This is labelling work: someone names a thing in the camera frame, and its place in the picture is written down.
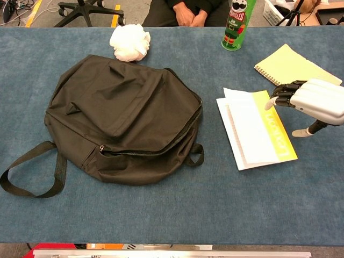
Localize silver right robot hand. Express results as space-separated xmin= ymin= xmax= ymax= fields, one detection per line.
xmin=264 ymin=78 xmax=344 ymax=138

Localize white and yellow booklet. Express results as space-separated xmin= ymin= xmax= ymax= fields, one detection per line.
xmin=216 ymin=87 xmax=298 ymax=171

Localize black fabric backpack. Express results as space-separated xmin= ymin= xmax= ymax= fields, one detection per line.
xmin=0 ymin=54 xmax=205 ymax=199

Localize seated person in black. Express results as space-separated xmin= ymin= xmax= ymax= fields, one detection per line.
xmin=141 ymin=0 xmax=232 ymax=27

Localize tan spiral notebook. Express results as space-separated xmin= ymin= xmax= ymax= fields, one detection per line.
xmin=254 ymin=44 xmax=343 ymax=87

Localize brown tray with cups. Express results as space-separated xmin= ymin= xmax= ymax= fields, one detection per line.
xmin=314 ymin=5 xmax=344 ymax=26

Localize black tripod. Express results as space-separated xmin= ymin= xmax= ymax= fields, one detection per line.
xmin=275 ymin=0 xmax=306 ymax=27

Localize white plastic basket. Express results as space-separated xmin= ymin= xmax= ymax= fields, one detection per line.
xmin=262 ymin=0 xmax=299 ymax=27

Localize green Pringles can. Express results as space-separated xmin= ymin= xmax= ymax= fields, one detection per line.
xmin=221 ymin=0 xmax=258 ymax=51

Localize blue felt table cover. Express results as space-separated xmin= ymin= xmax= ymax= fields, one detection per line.
xmin=0 ymin=26 xmax=344 ymax=245

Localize white mesh bath pouf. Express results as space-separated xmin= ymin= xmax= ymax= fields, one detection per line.
xmin=109 ymin=23 xmax=152 ymax=62

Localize black office chair base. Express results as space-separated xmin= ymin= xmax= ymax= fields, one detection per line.
xmin=53 ymin=0 xmax=127 ymax=27

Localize red box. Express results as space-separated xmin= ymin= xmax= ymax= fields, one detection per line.
xmin=26 ymin=243 xmax=88 ymax=258

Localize aluminium profile rail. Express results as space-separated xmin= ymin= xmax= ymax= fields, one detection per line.
xmin=32 ymin=249 xmax=312 ymax=258

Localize black cables on floor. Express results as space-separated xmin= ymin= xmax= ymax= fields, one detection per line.
xmin=0 ymin=0 xmax=35 ymax=25

